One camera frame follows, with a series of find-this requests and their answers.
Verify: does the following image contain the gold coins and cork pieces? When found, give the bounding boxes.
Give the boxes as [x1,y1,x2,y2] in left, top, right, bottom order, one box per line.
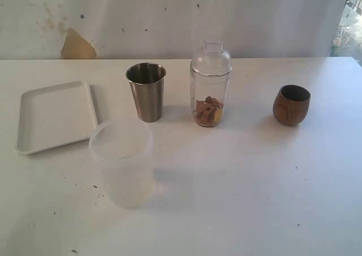
[194,96,224,127]

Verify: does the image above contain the clear plastic shaker cup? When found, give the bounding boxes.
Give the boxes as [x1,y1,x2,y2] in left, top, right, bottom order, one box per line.
[190,70,231,127]

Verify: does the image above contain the stainless steel cup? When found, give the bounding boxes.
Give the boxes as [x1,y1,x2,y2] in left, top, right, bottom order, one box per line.
[126,63,166,123]

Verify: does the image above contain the clear dome lid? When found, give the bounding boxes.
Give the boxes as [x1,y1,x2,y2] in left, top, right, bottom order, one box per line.
[190,40,232,77]

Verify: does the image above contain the brown wooden cup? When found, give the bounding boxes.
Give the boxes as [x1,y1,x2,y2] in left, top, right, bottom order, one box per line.
[273,85,311,126]

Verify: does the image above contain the white square tray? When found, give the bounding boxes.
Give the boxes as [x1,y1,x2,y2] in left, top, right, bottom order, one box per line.
[15,81,98,155]

